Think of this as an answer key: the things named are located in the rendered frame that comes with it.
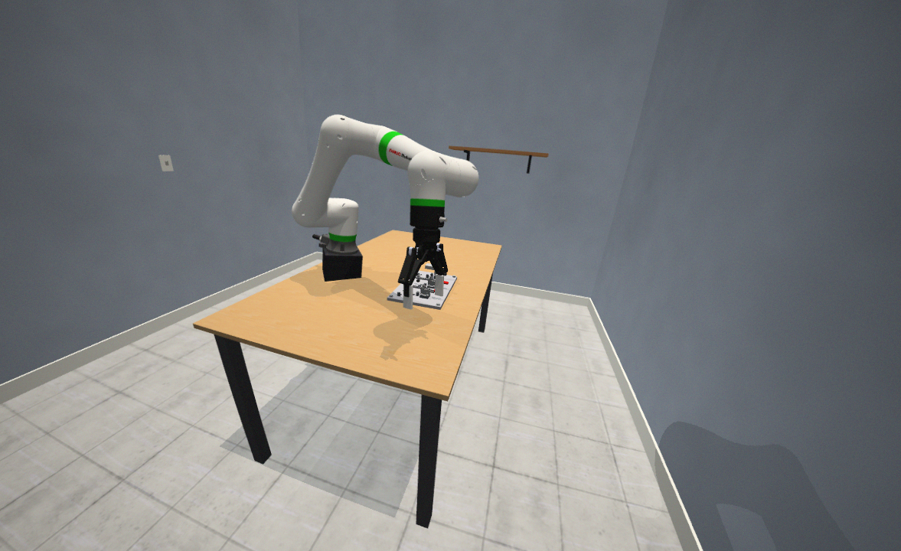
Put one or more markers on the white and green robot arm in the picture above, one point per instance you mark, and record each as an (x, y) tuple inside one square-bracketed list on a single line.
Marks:
[(431, 175)]

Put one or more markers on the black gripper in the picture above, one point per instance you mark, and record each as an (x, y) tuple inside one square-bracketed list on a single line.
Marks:
[(426, 249)]

